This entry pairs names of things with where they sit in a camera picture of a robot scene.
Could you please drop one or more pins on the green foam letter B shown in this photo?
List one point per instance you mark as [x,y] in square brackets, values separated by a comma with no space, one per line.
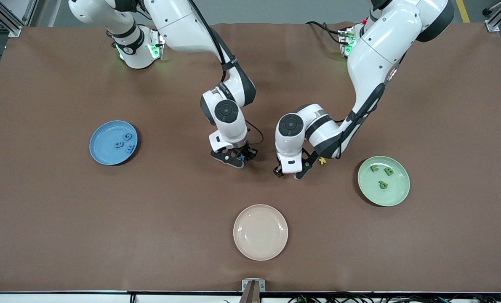
[388,171]

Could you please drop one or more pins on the blue round plate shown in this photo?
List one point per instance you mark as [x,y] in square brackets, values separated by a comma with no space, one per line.
[105,147]

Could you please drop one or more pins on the white table edge rail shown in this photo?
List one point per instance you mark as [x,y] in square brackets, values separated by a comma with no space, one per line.
[65,299]

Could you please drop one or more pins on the brown table cover sheet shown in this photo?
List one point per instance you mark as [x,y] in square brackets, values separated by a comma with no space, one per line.
[107,210]

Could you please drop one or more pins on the blue foam letter G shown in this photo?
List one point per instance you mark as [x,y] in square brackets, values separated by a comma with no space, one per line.
[125,136]

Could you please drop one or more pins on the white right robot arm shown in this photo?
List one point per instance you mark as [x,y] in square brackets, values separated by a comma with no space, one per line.
[179,25]

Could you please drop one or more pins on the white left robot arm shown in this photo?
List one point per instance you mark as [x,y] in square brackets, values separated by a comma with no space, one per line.
[381,50]

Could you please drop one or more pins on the small green foam letter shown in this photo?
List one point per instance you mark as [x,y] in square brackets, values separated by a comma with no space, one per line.
[374,168]
[383,184]

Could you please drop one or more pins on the blue foam letter P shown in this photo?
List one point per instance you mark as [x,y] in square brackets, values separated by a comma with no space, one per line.
[119,144]

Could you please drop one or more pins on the aluminium frame profile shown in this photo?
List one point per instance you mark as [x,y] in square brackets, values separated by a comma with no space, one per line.
[492,26]
[14,30]

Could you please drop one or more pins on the blue foam letter E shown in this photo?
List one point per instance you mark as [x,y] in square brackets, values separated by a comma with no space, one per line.
[129,148]

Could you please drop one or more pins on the light green round plate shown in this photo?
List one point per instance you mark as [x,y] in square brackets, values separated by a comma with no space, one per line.
[398,193]

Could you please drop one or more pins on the beige round plate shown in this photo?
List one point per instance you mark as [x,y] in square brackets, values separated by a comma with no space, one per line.
[260,232]

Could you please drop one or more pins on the grey metal camera mount bracket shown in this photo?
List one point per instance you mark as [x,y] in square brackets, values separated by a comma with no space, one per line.
[253,288]

